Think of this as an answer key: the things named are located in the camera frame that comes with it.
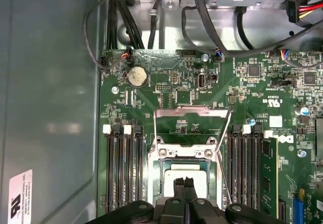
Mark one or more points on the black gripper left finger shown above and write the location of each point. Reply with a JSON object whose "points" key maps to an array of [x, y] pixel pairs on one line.
{"points": [[174, 214]]}

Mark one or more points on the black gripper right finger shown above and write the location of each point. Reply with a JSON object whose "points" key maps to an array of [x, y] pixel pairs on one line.
{"points": [[202, 214]]}

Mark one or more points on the silver topped CPU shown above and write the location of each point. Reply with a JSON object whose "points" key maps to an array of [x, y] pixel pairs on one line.
{"points": [[171, 183]]}

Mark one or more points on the CPU socket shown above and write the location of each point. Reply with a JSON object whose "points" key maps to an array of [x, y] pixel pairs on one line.
{"points": [[154, 173]]}

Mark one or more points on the black RAM slot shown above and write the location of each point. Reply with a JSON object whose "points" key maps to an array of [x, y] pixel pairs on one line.
{"points": [[111, 173], [140, 173], [243, 171], [130, 173], [254, 171], [121, 173], [233, 171]]}

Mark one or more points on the blue expansion slot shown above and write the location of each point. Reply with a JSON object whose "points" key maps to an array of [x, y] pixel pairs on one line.
{"points": [[298, 209]]}

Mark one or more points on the green RAM stick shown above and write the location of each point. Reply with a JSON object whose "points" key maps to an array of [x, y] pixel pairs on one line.
{"points": [[268, 173]]}

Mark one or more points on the silver coin battery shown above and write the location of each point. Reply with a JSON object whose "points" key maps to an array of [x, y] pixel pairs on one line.
{"points": [[137, 76]]}

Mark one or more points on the green motherboard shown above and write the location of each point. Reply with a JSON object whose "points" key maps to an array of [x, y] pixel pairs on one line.
{"points": [[151, 70]]}

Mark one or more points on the white certification sticker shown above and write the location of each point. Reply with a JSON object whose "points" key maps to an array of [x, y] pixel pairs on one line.
{"points": [[20, 196]]}

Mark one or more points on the grey open PC case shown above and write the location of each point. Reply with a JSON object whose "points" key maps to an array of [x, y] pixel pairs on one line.
{"points": [[50, 82]]}

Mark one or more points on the black power connector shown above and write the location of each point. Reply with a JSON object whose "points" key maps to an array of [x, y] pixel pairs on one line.
{"points": [[292, 9]]}

